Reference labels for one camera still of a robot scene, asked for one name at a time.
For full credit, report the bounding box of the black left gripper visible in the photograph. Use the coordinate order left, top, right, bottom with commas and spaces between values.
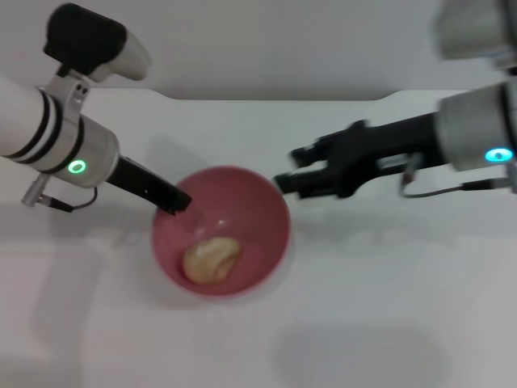
106, 154, 193, 216

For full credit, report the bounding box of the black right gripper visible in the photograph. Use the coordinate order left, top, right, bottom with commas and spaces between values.
273, 112, 444, 200

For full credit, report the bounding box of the beige egg yolk pastry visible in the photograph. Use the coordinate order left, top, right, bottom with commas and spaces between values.
182, 237, 244, 286

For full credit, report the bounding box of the pink plastic bowl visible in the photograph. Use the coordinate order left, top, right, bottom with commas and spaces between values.
150, 164, 292, 301

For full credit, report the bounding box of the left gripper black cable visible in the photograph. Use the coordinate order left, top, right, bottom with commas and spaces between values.
21, 173, 100, 213

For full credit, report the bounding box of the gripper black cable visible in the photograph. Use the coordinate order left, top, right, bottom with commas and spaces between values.
21, 173, 100, 213
401, 159, 508, 200

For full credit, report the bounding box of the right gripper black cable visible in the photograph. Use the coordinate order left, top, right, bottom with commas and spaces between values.
401, 159, 508, 200

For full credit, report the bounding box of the left wrist camera housing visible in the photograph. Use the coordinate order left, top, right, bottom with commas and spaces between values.
43, 2, 153, 82

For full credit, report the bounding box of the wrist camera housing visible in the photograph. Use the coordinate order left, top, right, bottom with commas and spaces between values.
433, 0, 517, 69
43, 2, 153, 82

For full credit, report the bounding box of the right wrist camera housing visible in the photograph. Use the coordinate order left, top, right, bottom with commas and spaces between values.
433, 0, 517, 69

